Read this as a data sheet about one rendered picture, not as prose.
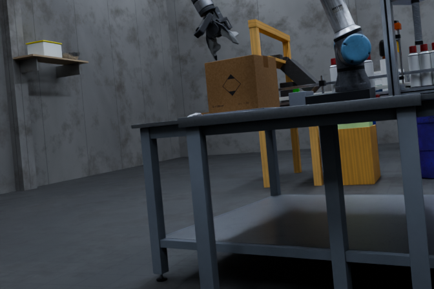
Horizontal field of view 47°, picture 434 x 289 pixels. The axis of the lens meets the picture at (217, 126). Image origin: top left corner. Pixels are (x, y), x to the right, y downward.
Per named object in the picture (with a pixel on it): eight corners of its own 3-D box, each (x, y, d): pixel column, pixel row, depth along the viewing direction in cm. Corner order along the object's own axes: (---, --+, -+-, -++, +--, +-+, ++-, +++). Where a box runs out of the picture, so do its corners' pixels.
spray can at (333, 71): (343, 96, 265) (340, 58, 265) (340, 96, 261) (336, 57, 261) (334, 97, 268) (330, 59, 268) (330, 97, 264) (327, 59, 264)
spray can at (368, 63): (376, 92, 256) (373, 53, 256) (374, 92, 251) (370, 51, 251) (367, 93, 258) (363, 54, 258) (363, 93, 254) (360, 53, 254)
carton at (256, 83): (280, 107, 264) (276, 57, 264) (258, 108, 244) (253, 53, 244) (232, 112, 281) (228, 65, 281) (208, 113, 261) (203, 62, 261)
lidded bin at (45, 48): (46, 60, 898) (44, 46, 898) (63, 58, 883) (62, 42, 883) (26, 59, 854) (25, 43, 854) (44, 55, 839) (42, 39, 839)
